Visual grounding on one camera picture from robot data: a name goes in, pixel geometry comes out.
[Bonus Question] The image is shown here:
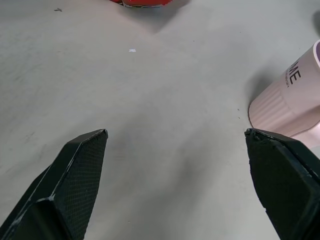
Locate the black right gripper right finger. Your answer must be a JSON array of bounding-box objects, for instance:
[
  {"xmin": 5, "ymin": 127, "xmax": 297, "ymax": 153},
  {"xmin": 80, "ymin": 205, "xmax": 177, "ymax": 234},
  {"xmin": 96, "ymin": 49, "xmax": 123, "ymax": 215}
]
[{"xmin": 244, "ymin": 127, "xmax": 320, "ymax": 240}]

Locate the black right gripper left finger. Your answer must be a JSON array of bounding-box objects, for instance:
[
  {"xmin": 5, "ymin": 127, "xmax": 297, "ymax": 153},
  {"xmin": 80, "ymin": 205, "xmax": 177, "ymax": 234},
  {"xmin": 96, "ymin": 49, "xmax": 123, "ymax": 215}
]
[{"xmin": 0, "ymin": 128, "xmax": 109, "ymax": 240}]

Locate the red packet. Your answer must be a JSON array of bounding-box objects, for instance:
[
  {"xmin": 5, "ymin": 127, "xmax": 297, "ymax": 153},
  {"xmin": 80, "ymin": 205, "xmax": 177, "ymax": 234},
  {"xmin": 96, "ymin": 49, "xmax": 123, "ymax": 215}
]
[{"xmin": 109, "ymin": 0, "xmax": 173, "ymax": 9}]

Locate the pink ribbed cup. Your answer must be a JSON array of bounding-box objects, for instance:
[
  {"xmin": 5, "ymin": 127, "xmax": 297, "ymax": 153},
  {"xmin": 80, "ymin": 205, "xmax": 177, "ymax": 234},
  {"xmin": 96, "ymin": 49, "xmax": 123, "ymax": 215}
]
[{"xmin": 248, "ymin": 38, "xmax": 320, "ymax": 138}]

